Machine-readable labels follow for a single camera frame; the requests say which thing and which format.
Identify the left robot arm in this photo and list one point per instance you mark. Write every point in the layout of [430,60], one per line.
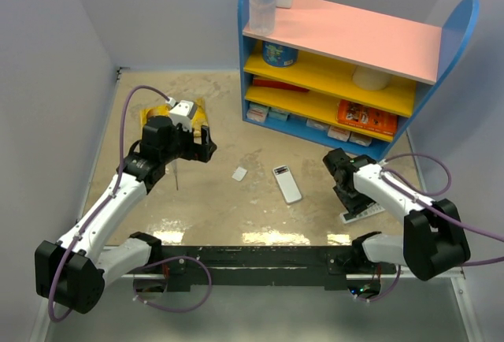
[74,271]

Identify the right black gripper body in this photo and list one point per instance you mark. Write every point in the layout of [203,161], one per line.
[355,201]

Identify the slim white remote control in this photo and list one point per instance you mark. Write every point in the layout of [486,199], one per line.
[371,211]

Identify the wide white remote control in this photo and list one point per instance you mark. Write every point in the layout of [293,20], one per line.
[287,186]

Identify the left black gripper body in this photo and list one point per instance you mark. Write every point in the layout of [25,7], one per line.
[183,144]

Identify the orange snack package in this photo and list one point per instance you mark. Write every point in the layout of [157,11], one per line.
[367,118]

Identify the tissue pack centre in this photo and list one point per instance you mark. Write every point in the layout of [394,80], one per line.
[321,126]

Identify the blue printed can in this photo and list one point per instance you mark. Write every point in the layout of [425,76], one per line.
[278,55]

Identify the tissue pack far right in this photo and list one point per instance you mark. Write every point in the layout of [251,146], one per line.
[360,139]

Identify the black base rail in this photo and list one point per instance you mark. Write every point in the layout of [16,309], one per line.
[300,266]

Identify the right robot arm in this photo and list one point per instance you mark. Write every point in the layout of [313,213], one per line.
[432,241]

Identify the yellow Lays chips bag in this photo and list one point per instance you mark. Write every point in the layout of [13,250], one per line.
[198,120]

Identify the white battery cover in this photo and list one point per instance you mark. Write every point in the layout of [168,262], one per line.
[239,174]

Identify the tissue pack far left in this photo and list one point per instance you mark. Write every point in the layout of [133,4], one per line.
[257,112]

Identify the red flat box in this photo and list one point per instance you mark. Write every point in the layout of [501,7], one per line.
[261,81]

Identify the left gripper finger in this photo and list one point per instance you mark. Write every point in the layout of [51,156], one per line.
[206,141]
[206,151]

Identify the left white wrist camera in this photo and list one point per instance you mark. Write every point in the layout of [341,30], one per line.
[182,113]

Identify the tissue pack red label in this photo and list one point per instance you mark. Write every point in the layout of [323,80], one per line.
[339,134]

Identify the teal tissue pack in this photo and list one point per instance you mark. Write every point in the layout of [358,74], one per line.
[278,114]

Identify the blue wooden shelf unit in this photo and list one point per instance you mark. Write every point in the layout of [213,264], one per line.
[332,39]

